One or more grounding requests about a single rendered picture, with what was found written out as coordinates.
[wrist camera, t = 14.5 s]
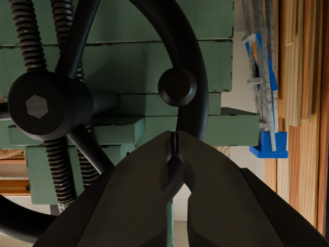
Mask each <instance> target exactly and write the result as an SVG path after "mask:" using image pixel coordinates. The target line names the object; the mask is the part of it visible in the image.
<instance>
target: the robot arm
mask: <svg viewBox="0 0 329 247"><path fill-rule="evenodd" d="M174 142H175V152H176V156H178V157H179V158H180V159H181V161H182V162H183V182H184V183H185V184H186V185H187V187H188V188H189V190H190V192H191V195H190V196H189V198H188V216H187V232H188V244H189V247H329V242H328V241H327V240H326V239H325V238H324V237H323V235H322V234H321V233H320V232H319V231H318V230H317V229H316V228H315V227H314V226H313V225H312V224H311V223H310V222H309V221H308V220H306V219H305V218H304V217H303V216H302V215H301V214H300V213H299V212H298V211H296V210H295V209H294V208H293V207H292V206H291V205H289V204H288V203H287V202H286V201H285V200H284V199H282V198H281V197H280V196H279V195H278V194H277V193H275V192H274V191H273V190H272V189H271V188H270V187H269V186H267V185H266V184H265V183H264V182H263V181H262V180H260V179H259V178H258V177H257V176H256V175H255V174H254V173H252V172H251V171H250V170H249V169H248V168H240V167H239V166H238V165H237V164H236V163H235V162H233V161H232V160H231V159H230V158H229V157H227V156H226V155H224V154H223V153H222V152H220V151H219V150H217V149H215V148H214V147H212V146H210V145H208V144H207V143H205V142H203V141H201V140H199V139H197V138H196V137H194V136H192V135H190V134H188V133H186V132H185V131H181V130H178V131H175V132H172V131H169V130H168V131H165V132H163V133H161V134H160V135H158V136H156V137H155V138H153V139H152V140H150V141H148V142H147V143H145V144H143V145H142V146H140V147H138V148H137V149H135V150H134V151H132V152H131V153H129V154H128V155H127V156H125V157H124V158H123V159H122V160H121V161H120V162H119V163H118V164H117V165H116V166H115V167H114V168H113V169H106V170H105V171H104V172H103V173H102V174H101V175H100V176H99V177H98V178H97V179H96V180H95V181H94V182H93V183H92V184H91V185H90V186H89V187H88V188H87V189H85V190H84V191H83V192H82V193H81V194H80V195H79V196H78V197H77V198H76V199H75V200H74V201H73V202H72V203H71V204H70V205H69V206H68V207H67V208H66V209H65V210H64V211H63V212H62V213H61V214H60V215H59V216H58V217H57V218H56V219H55V220H54V221H53V222H52V223H51V224H50V225H49V226H48V228H47V229H46V230H45V231H44V232H43V233H42V235H41V236H40V237H39V238H38V240H37V241H36V242H35V244H34V245H33V246H32V247H167V205H166V198H165V196H164V195H163V194H162V190H163V188H164V186H165V185H166V184H167V183H168V161H169V159H170V158H171V156H174Z"/></svg>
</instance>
